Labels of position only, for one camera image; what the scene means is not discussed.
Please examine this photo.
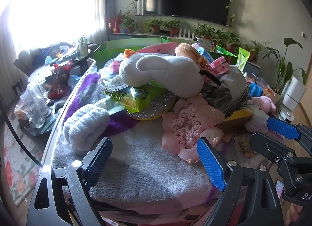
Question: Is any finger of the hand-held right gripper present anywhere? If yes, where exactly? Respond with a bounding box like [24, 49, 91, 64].
[266, 117, 312, 158]
[249, 133, 304, 185]

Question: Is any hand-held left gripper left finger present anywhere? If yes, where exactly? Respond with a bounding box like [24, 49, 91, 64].
[26, 137, 113, 226]

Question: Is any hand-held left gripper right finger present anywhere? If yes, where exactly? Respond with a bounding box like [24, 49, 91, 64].
[196, 138, 284, 226]

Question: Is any pink flower scrunchie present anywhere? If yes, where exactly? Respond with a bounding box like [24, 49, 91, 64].
[161, 95, 226, 164]

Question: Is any clear snack packet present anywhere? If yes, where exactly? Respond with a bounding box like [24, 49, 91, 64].
[234, 134, 256, 160]

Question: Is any smartphone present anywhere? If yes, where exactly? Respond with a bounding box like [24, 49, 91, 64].
[274, 179, 285, 199]

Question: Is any paper gift bag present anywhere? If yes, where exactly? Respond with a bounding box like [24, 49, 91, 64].
[262, 86, 283, 106]

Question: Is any white robot vacuum dock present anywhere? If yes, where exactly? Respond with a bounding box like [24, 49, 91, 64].
[278, 77, 307, 124]

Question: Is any yellow box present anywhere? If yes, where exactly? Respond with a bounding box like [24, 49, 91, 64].
[216, 109, 254, 134]

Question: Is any purple grey blanket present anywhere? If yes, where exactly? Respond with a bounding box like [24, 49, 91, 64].
[52, 58, 285, 217]

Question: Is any teal white packet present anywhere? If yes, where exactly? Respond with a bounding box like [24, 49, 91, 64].
[96, 99, 127, 117]

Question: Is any large leaf floor plant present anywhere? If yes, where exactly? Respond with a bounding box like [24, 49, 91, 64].
[263, 37, 308, 95]

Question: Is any grey fabric pouch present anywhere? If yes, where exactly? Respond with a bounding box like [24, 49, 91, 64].
[201, 65, 249, 117]

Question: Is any glitter round disc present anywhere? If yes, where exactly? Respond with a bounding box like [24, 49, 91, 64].
[129, 93, 177, 121]

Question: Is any green standing packet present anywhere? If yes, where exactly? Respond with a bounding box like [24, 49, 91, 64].
[235, 47, 251, 73]

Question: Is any potted green plant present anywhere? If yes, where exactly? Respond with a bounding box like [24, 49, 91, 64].
[162, 20, 183, 37]
[244, 41, 270, 62]
[145, 19, 162, 35]
[216, 28, 240, 53]
[121, 10, 137, 32]
[195, 23, 216, 41]

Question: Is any green snack packet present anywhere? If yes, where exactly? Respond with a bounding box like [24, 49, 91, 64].
[104, 81, 177, 114]

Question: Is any white ornate plastic item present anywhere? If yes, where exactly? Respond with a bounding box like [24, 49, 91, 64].
[99, 76, 127, 92]

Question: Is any floral floor rug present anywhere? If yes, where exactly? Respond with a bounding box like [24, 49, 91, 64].
[0, 109, 47, 207]

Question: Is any pink plastic hair clip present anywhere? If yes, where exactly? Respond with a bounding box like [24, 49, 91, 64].
[207, 55, 231, 75]

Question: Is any red patterned bag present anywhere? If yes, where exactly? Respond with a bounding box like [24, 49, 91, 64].
[46, 61, 74, 100]

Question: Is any snack tub with blue lid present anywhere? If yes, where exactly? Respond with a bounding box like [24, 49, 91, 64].
[195, 44, 215, 62]

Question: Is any dark round side table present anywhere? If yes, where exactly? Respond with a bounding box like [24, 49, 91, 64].
[28, 48, 95, 82]

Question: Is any white plush duck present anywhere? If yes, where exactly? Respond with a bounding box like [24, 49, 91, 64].
[119, 49, 205, 98]

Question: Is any colourful snack pack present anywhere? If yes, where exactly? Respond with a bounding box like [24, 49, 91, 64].
[196, 37, 217, 52]

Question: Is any green cardboard box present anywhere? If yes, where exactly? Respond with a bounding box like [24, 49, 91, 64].
[94, 37, 238, 70]

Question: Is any tan plush bread toy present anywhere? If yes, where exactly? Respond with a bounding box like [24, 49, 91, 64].
[174, 43, 210, 69]

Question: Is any small potted plant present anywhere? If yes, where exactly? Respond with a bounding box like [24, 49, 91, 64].
[77, 34, 89, 57]

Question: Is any grey armchair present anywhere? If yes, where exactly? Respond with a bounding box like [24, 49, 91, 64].
[13, 49, 33, 75]

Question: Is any pink flat box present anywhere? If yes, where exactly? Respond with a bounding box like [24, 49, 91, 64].
[138, 42, 178, 54]

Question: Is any white picket fence decoration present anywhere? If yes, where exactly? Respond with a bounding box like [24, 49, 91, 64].
[177, 28, 195, 41]

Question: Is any red decoration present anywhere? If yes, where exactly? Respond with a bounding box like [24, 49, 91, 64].
[107, 16, 121, 34]

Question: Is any grey curtain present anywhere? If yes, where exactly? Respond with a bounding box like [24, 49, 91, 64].
[105, 0, 117, 41]

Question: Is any black cable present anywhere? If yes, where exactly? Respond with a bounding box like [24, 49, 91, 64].
[0, 99, 44, 168]

